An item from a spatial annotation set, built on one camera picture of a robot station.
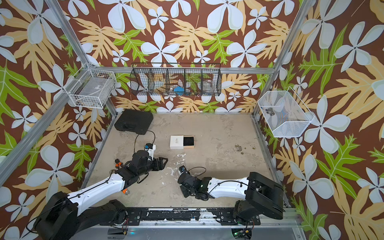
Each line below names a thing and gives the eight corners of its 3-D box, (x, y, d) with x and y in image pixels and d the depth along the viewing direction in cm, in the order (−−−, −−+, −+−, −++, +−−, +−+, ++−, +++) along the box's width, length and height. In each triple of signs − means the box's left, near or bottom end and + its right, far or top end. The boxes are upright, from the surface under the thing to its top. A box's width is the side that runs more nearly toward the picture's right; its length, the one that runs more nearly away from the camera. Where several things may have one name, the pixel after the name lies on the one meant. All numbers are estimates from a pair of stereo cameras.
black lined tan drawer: (183, 148, 102) (182, 146, 99) (183, 137, 108) (183, 135, 105) (194, 148, 102) (194, 146, 99) (194, 138, 108) (194, 135, 105)
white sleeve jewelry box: (169, 149, 102) (169, 146, 99) (171, 138, 108) (170, 135, 104) (183, 149, 102) (183, 146, 99) (184, 138, 108) (183, 135, 104)
